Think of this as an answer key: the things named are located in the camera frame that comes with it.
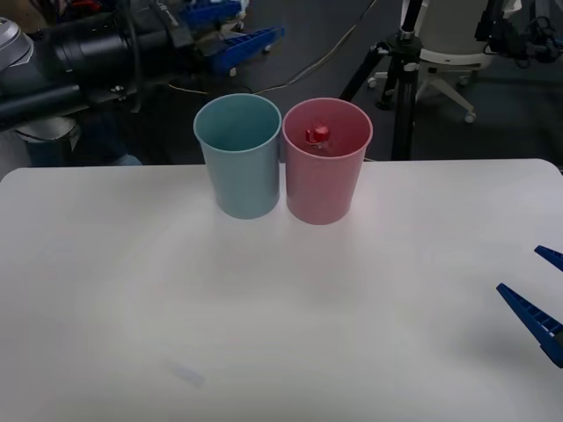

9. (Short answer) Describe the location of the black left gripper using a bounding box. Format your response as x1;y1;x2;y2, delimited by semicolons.
166;0;286;76

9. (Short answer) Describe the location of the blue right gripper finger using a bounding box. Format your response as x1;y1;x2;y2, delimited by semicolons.
495;283;563;369
534;244;563;272

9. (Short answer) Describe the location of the clear plastic bottle red cap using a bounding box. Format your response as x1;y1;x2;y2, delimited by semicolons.
304;125;336;153

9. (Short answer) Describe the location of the pale blue plastic bin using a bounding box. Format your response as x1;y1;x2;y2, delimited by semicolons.
193;92;282;220

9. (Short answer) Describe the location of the black tripod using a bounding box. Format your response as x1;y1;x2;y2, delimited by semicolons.
338;0;426;162

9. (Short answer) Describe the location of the pink plastic bin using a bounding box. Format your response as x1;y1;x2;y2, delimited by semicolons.
281;97;374;226

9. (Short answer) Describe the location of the white office chair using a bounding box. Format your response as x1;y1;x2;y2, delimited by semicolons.
367;0;496;125

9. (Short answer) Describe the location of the yellow floor cable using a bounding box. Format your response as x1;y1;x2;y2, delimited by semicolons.
169;0;379;96

